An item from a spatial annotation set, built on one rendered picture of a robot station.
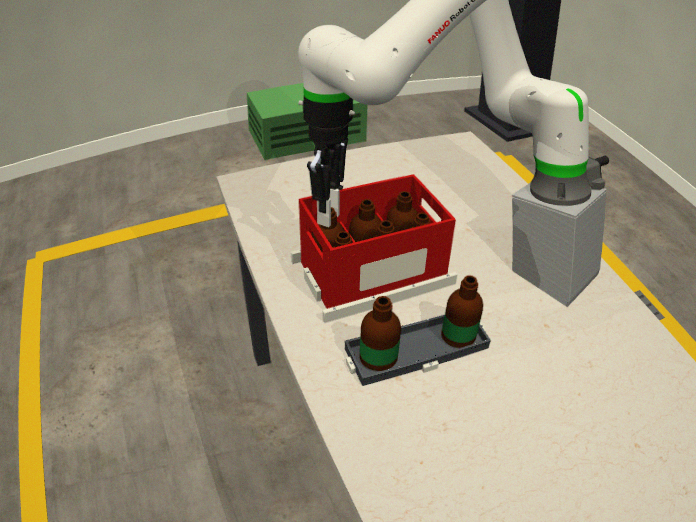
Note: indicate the red crate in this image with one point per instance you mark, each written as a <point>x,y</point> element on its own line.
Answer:
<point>370,267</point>

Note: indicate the brown bottle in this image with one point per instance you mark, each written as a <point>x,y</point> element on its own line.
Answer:
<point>402,214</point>
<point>364,225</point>
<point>463,314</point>
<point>421,219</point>
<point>330,232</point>
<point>385,227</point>
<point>342,238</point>
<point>380,336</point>

